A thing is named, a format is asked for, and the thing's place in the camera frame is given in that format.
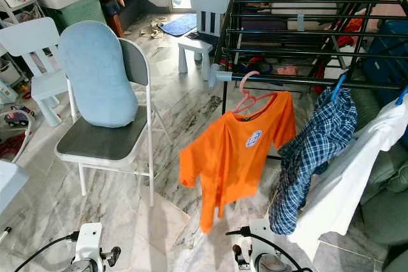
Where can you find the blue plaid shirt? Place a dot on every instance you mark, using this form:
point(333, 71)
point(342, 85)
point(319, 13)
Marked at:
point(312, 151)

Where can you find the blue plastic hanger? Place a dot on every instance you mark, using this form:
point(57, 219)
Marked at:
point(402, 97)
point(338, 88)

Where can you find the pink plastic hanger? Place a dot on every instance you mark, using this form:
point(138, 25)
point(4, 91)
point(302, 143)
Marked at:
point(247, 91)

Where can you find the orange t-shirt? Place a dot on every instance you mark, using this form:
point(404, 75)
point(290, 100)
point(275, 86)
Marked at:
point(229, 157)

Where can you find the white grey folding chair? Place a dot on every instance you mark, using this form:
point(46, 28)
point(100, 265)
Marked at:
point(102, 141)

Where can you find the white plastic folding table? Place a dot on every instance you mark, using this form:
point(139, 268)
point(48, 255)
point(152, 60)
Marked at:
point(9, 186)

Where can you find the white t-shirt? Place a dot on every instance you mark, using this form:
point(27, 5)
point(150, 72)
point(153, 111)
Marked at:
point(350, 183)

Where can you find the dark green leather sofa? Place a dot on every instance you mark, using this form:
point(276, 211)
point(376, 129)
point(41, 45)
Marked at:
point(389, 214)

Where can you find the light blue cushion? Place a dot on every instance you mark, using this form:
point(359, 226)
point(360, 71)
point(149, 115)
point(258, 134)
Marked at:
point(95, 74)

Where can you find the black metal drying rack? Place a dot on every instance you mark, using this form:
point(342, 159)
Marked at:
point(293, 79)

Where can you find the white child chair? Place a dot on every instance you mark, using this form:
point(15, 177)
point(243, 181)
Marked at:
point(32, 37)
point(207, 1)

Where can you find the blue floor mat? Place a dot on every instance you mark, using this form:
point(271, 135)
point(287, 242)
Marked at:
point(178, 25)

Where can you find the green plastic basket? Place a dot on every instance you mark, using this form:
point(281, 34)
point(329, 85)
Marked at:
point(86, 14)

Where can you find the dark blue storage box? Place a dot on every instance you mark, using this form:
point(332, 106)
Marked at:
point(386, 55)

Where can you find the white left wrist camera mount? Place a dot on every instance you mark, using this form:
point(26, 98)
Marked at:
point(89, 240)

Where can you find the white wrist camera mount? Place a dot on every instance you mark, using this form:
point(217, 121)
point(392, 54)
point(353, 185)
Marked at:
point(261, 237)
point(89, 240)

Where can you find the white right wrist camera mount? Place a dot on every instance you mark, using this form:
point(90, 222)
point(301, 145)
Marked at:
point(261, 237)

